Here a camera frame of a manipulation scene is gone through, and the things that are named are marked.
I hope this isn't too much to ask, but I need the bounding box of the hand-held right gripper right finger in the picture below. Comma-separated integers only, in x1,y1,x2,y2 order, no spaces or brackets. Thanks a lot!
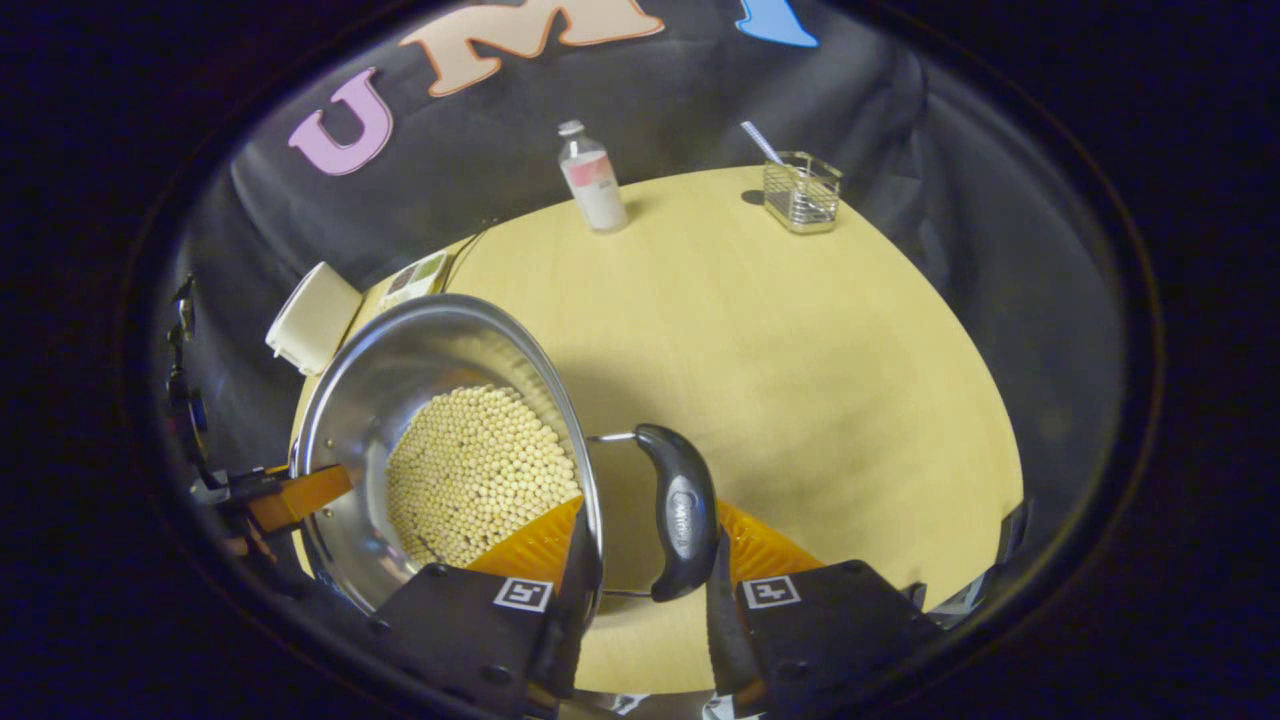
705,500,943,719

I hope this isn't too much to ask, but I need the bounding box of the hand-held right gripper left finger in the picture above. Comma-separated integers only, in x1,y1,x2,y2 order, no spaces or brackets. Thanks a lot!
375,495,603,720

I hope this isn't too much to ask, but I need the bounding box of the steel pot with black handle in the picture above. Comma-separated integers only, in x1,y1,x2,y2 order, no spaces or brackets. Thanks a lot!
288,293,721,616

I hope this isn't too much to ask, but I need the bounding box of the white toaster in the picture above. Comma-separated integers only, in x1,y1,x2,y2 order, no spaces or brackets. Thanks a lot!
265,262,364,377

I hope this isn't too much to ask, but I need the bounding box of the pile of yellow soybeans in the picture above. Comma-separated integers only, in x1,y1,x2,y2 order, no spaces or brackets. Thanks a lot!
386,385,583,568

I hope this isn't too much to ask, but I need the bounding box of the white divided dish of grains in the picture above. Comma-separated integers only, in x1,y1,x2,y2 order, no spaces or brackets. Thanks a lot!
380,252,453,311

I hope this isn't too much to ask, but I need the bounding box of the clear bottle with pink label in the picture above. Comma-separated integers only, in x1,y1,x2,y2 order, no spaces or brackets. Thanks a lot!
558,120,630,234

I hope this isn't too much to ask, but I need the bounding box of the white straw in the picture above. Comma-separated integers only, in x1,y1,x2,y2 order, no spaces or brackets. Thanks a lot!
740,121,787,167

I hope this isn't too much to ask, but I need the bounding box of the black backdrop cloth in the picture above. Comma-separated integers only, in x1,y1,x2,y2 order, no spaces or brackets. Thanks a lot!
160,0,1131,621

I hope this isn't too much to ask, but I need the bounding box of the black power cable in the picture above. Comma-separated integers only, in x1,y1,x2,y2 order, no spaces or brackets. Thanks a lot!
443,228,493,293

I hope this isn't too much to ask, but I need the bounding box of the metal wire basket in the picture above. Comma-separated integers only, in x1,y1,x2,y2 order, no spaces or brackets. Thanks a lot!
763,152,844,236

